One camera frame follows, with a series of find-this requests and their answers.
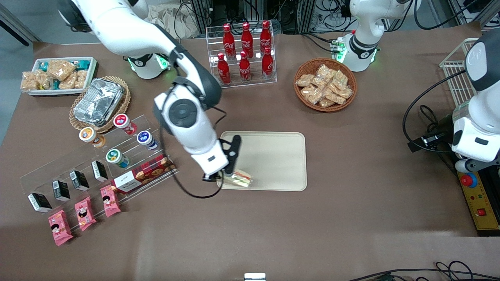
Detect round brown wicker basket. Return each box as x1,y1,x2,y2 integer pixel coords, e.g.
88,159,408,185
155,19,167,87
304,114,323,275
293,57,358,113

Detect red cola bottle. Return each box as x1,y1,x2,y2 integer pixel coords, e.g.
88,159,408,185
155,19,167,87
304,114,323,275
261,47,274,81
217,53,231,85
223,24,236,60
238,51,252,83
259,20,272,55
241,22,254,59

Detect red lid yogurt cup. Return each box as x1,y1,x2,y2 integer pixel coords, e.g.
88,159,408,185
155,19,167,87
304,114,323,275
113,113,138,135

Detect green lid yogurt cup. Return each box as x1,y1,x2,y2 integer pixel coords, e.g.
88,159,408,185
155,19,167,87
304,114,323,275
106,148,130,169

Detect oval light wicker basket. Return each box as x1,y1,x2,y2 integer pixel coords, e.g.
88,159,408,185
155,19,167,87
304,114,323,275
69,76,131,134

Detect stacked foil containers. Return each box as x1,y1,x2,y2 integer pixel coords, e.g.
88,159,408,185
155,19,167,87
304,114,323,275
73,77,125,126

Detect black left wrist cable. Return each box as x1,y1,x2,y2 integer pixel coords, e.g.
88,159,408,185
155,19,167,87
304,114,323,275
402,69,468,153

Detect crumpled white cloth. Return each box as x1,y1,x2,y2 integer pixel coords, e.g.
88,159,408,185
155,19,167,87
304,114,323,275
148,3,200,39

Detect triangle sandwich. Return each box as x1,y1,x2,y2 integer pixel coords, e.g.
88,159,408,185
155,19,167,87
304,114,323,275
222,169,254,189

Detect clear acrylic tiered stand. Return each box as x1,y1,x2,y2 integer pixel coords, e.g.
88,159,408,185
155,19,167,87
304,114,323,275
20,114,179,225

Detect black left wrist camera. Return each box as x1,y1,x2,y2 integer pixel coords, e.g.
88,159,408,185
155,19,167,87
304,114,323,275
421,131,454,148

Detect red plaid cookie box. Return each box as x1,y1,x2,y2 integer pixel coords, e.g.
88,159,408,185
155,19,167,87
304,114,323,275
111,154,177,195

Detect dark left wrist mount bar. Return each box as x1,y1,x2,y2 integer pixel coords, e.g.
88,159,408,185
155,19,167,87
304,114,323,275
455,158,500,173

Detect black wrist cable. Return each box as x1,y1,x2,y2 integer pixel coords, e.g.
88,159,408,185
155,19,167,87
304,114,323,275
155,76,228,199
402,69,468,153

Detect clear acrylic bottle rack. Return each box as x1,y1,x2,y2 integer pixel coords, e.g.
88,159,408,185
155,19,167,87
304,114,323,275
205,23,277,91

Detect white rectangular snack bin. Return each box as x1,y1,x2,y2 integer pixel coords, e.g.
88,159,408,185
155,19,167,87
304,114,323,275
28,57,98,96

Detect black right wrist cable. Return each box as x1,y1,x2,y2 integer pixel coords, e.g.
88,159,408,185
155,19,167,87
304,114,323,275
155,76,228,199

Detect aluminium frame rack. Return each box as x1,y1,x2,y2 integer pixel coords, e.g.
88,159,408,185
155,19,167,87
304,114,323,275
189,0,318,35

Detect pink snack packet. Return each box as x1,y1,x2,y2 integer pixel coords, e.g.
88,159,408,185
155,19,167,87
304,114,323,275
48,210,74,247
74,196,97,231
100,185,122,218

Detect white wire rack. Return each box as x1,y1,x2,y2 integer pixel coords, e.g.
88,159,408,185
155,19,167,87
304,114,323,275
439,37,480,107

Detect black floor cables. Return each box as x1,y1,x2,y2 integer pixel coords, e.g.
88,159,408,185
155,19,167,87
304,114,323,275
347,260,500,281

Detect beige plastic tray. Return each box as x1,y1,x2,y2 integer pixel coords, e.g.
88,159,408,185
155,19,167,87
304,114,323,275
217,131,308,192

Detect blue lid yogurt cup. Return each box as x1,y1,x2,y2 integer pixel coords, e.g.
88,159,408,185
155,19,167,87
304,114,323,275
136,130,159,151

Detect bagged rice cracker packet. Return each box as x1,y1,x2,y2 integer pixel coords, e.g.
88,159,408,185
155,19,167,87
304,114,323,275
20,71,40,92
59,74,77,91
36,69,54,90
74,69,89,90
46,59,77,81

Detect small black carton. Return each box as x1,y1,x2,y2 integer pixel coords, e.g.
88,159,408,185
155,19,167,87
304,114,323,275
52,180,71,202
91,160,109,183
69,170,91,192
28,192,53,213

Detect yellow emergency stop box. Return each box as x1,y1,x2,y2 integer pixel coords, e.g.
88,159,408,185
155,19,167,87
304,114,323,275
456,170,500,237

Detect orange lid yogurt cup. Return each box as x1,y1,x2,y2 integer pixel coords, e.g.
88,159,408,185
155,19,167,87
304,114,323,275
79,127,106,148

